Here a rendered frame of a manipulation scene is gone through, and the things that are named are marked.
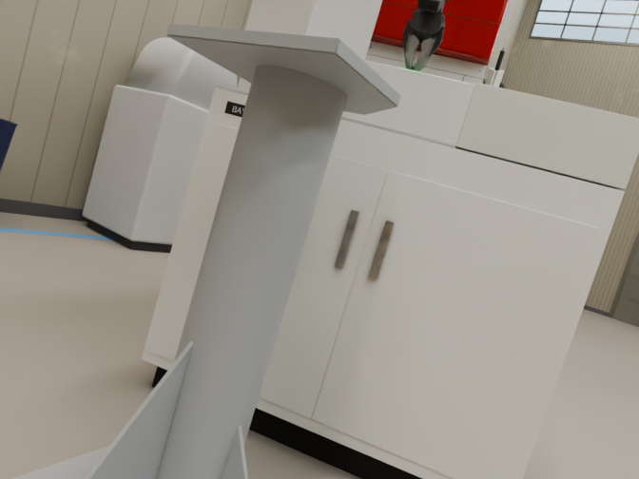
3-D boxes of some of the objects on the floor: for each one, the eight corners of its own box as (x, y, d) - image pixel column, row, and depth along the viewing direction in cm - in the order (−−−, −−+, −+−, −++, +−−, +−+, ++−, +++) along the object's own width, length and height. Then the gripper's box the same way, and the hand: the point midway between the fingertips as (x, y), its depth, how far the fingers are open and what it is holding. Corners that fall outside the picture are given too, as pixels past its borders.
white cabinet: (232, 337, 187) (290, 135, 180) (476, 432, 165) (553, 207, 158) (128, 389, 125) (210, 85, 118) (498, 554, 103) (628, 190, 96)
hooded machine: (159, 233, 368) (204, 60, 357) (214, 257, 337) (267, 69, 326) (74, 223, 309) (125, 16, 297) (132, 252, 278) (192, 22, 266)
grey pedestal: (41, 811, 45) (283, -68, 38) (-120, 531, 67) (13, -54, 60) (318, 548, 89) (454, 119, 81) (164, 431, 111) (261, 86, 104)
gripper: (456, 2, 115) (430, 88, 117) (420, -5, 117) (395, 80, 119) (457, -16, 107) (429, 77, 109) (418, -23, 109) (391, 68, 111)
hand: (412, 69), depth 111 cm, fingers closed
